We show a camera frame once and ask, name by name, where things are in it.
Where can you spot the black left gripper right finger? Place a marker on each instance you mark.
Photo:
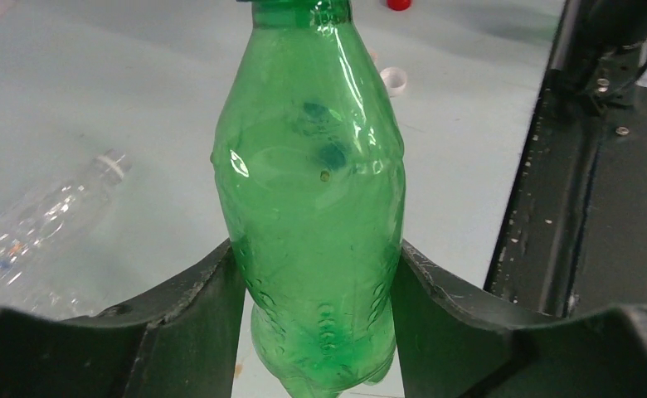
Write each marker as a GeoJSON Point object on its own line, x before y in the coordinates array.
{"type": "Point", "coordinates": [456, 340]}

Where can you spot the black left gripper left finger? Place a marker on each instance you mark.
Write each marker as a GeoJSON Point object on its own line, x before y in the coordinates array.
{"type": "Point", "coordinates": [178, 339]}

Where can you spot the green plastic bottle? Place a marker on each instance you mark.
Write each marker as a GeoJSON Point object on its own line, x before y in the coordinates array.
{"type": "Point", "coordinates": [308, 163]}

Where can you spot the clear bottle with blue label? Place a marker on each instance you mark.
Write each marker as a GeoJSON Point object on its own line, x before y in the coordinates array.
{"type": "Point", "coordinates": [45, 223]}

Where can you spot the white bottle cap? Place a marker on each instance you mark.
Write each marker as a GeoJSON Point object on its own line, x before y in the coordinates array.
{"type": "Point", "coordinates": [395, 80]}

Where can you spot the red bottle cap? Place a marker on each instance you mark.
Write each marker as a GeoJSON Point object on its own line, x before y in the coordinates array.
{"type": "Point", "coordinates": [399, 5]}

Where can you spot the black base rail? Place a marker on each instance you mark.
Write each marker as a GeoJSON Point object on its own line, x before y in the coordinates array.
{"type": "Point", "coordinates": [574, 235]}

